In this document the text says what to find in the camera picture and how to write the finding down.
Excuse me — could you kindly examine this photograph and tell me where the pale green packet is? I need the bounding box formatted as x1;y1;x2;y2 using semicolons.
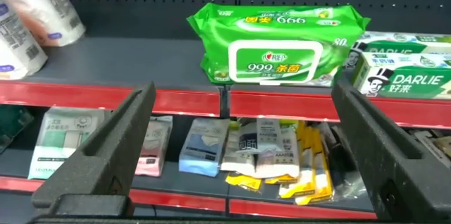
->
27;106;106;180

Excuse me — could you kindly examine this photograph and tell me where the pink packet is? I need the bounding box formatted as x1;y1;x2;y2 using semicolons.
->
134;115;174;178

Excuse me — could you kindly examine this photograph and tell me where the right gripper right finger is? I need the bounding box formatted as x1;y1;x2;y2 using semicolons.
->
330;80;451;222

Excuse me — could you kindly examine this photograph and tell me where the yellow white packet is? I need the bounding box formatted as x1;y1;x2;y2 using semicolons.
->
225;120;334;206

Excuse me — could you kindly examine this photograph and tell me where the clear plastic packet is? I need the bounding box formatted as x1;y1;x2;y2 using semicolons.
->
316;121;369;200

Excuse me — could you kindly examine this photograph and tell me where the black shop shelf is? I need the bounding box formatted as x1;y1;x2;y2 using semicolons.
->
0;0;451;224

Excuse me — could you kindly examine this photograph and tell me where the white grey packet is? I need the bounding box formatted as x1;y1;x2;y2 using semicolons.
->
233;118;284;156

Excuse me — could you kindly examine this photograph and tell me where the blue packet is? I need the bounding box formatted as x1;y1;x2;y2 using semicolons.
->
178;117;231;178

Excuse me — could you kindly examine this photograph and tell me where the green wet wipes pack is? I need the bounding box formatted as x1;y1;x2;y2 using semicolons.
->
186;2;371;87

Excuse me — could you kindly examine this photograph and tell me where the grey brown packet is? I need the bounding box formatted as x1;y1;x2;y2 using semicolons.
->
408;127;451;169

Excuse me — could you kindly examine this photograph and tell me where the dark green packet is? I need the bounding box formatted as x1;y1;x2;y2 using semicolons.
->
0;104;35;154

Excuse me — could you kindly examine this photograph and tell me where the green white toothpaste box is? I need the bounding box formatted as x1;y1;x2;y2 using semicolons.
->
344;30;451;70
350;51;451;100

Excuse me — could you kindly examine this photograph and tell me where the white paper roll pack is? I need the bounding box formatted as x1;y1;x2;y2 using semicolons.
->
0;0;49;81
0;0;87;48

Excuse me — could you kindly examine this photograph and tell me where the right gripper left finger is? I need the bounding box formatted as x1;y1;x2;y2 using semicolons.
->
30;81;157;218

